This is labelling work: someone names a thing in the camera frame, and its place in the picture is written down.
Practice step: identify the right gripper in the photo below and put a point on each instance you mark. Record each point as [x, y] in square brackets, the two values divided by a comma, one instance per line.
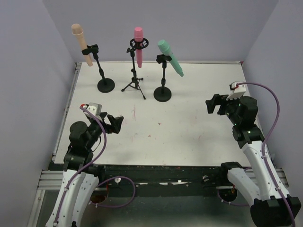
[221, 107]

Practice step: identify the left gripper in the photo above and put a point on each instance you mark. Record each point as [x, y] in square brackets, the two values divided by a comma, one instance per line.
[107, 121]

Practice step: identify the black round-base clip stand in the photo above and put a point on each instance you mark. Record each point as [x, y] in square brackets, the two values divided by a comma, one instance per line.
[105, 85]

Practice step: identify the black tripod shock-mount stand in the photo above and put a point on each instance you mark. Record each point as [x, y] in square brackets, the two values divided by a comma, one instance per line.
[135, 80]

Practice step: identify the teal microphone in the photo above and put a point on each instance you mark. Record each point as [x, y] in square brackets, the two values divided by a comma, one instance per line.
[165, 49]

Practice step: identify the pink microphone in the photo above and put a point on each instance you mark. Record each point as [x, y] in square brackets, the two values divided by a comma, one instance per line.
[138, 37]

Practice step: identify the beige microphone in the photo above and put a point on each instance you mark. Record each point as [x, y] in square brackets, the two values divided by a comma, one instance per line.
[78, 32]

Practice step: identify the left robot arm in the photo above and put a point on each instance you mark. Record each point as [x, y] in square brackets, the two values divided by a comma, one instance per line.
[80, 177]

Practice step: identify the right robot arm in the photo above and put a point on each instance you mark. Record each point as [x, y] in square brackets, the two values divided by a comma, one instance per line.
[271, 204]

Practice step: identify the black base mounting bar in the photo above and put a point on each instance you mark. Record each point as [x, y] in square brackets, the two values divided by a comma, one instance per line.
[160, 181]

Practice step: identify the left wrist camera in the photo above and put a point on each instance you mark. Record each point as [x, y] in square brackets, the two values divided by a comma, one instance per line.
[93, 108]

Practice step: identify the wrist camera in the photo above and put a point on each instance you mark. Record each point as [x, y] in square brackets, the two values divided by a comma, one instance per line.
[237, 89]
[93, 108]

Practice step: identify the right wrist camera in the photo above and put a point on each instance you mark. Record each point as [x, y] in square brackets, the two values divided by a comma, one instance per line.
[237, 89]

